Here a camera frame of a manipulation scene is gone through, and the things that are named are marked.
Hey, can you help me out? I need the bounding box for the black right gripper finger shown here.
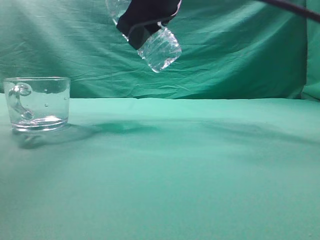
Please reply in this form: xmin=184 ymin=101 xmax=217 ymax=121
xmin=116 ymin=0 xmax=182 ymax=50

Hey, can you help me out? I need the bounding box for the clear plastic water bottle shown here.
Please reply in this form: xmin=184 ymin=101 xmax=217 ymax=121
xmin=105 ymin=0 xmax=182 ymax=73

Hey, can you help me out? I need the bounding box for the green backdrop cloth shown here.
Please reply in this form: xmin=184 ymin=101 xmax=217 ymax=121
xmin=0 ymin=0 xmax=320 ymax=100

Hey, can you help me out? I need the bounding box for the clear glass mug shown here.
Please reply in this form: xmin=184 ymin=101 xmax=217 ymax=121
xmin=2 ymin=76 xmax=71 ymax=133

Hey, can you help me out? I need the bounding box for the green tablecloth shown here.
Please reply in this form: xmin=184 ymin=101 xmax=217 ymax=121
xmin=0 ymin=96 xmax=320 ymax=240

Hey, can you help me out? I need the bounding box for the black cable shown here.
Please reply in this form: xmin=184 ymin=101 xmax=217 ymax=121
xmin=254 ymin=0 xmax=320 ymax=23

